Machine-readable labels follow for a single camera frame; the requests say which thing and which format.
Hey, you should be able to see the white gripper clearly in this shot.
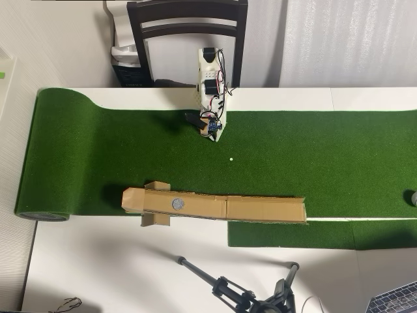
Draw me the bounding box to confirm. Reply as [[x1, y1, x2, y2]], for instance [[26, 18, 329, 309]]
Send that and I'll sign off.
[[199, 95, 229, 143]]

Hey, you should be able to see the cardboard ramp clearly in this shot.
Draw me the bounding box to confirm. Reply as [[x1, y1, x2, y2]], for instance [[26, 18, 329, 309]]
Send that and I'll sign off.
[[121, 181, 309, 228]]

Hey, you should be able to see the black box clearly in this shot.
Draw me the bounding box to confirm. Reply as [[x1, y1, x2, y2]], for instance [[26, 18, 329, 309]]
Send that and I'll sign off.
[[112, 63, 154, 88]]

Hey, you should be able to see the dark wooden chair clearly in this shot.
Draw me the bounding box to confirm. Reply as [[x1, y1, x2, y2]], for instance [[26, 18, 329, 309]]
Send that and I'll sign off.
[[126, 0, 248, 89]]

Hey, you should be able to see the long green putting mat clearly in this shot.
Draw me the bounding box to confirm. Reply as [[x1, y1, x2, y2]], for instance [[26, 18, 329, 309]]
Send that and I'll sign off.
[[14, 87, 417, 223]]

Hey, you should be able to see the white appliance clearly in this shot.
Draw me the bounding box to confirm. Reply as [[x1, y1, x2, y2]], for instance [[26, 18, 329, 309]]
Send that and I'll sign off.
[[103, 0, 151, 66]]

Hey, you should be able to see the white curtain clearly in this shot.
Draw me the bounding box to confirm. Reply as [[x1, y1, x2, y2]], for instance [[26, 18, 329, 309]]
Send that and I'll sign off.
[[279, 0, 417, 87]]

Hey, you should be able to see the black tripod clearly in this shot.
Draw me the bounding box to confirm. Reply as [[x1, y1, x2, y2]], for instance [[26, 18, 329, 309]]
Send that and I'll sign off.
[[175, 256, 300, 313]]

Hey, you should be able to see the laptop keyboard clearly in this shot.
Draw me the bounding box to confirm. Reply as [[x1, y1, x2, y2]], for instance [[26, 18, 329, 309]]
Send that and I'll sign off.
[[364, 282, 417, 313]]

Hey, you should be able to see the red white servo wire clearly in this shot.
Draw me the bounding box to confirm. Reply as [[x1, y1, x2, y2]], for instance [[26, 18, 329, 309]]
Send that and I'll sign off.
[[209, 70, 229, 111]]

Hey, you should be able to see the black servo cable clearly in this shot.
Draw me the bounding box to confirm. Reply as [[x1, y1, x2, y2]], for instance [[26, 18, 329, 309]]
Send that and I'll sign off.
[[216, 48, 236, 97]]

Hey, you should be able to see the thin white cable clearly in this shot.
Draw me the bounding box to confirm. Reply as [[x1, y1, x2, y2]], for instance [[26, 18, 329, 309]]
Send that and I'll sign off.
[[301, 295, 325, 313]]

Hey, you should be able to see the thin black wire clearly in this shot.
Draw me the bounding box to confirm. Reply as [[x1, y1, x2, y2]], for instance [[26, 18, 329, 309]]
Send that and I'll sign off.
[[54, 297, 82, 311]]

